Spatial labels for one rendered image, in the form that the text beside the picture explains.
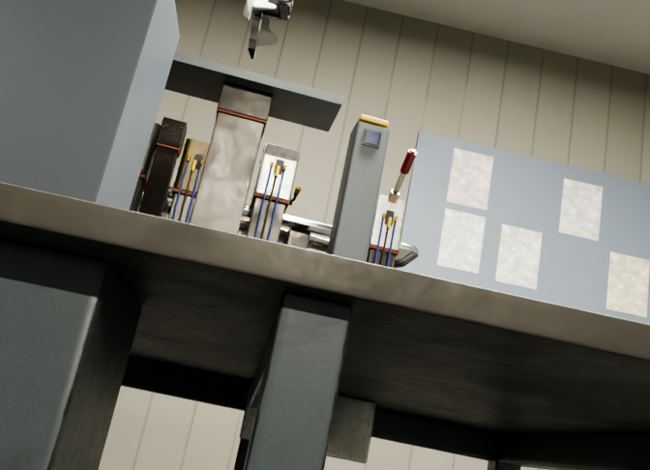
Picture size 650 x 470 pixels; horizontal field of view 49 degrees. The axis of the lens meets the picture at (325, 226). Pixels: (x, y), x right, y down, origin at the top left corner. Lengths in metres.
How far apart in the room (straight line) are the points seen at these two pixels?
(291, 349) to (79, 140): 0.39
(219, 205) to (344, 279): 0.63
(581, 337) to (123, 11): 0.71
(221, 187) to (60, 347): 0.61
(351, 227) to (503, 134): 2.61
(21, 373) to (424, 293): 0.44
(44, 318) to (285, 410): 0.29
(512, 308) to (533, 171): 3.11
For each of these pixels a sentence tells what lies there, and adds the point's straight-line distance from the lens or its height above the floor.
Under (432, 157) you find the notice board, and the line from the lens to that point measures 3.73.
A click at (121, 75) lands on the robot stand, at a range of 0.99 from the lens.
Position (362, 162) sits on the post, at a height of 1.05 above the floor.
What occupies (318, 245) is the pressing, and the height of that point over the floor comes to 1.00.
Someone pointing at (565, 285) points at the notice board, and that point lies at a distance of 3.77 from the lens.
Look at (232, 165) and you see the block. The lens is 1.38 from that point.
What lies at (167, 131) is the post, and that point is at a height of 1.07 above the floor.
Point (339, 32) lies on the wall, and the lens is 3.98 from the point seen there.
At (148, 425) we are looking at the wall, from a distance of 3.38.
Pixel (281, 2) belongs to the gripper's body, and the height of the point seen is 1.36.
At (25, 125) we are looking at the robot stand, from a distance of 0.98.
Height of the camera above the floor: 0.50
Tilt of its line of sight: 17 degrees up
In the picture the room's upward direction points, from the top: 11 degrees clockwise
